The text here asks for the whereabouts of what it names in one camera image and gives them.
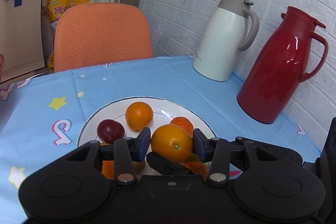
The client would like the white thermos jug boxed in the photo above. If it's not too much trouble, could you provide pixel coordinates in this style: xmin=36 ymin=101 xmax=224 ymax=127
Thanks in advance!
xmin=193 ymin=0 xmax=260 ymax=82

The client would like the dark red plum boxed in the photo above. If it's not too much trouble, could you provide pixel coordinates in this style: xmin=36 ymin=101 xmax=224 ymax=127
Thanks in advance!
xmin=97 ymin=119 xmax=125 ymax=144

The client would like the orange chair near wall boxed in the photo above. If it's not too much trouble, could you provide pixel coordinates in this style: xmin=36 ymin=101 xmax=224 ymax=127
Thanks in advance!
xmin=54 ymin=3 xmax=153 ymax=72

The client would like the pink glass bowl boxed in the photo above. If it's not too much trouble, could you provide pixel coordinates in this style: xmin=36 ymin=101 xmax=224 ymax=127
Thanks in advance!
xmin=0 ymin=53 xmax=5 ymax=82

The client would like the red thermos jug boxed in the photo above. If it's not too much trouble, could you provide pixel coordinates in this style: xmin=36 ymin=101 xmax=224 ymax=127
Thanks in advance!
xmin=237 ymin=6 xmax=329 ymax=124

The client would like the brown cardboard box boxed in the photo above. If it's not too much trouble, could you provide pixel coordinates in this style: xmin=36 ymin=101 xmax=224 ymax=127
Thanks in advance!
xmin=0 ymin=0 xmax=45 ymax=81

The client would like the longan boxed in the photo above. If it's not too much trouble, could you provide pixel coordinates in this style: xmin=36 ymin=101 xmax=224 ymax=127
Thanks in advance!
xmin=132 ymin=160 xmax=146 ymax=173

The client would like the large orange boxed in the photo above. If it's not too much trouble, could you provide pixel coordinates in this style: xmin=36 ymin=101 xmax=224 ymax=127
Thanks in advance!
xmin=125 ymin=102 xmax=154 ymax=131
xmin=151 ymin=124 xmax=193 ymax=163

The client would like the blue cartoon tablecloth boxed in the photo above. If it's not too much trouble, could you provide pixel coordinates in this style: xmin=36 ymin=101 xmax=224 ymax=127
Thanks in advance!
xmin=1 ymin=56 xmax=321 ymax=223

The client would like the yellow snack bag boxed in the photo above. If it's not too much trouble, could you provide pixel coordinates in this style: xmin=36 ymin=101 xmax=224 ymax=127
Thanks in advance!
xmin=47 ymin=0 xmax=90 ymax=72

